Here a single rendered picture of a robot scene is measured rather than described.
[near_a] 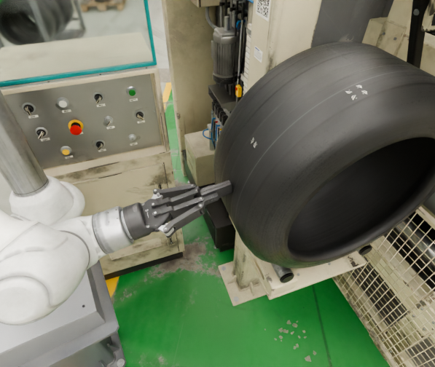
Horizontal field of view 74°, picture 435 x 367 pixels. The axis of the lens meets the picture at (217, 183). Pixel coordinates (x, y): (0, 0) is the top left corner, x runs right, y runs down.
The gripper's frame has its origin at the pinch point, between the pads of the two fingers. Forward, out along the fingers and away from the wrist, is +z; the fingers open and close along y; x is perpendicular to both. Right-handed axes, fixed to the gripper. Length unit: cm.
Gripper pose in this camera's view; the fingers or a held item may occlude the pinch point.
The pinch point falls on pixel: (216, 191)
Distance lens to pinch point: 64.6
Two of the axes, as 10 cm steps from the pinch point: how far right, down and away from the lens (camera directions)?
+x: 1.4, 6.6, 7.4
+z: 9.3, -3.4, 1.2
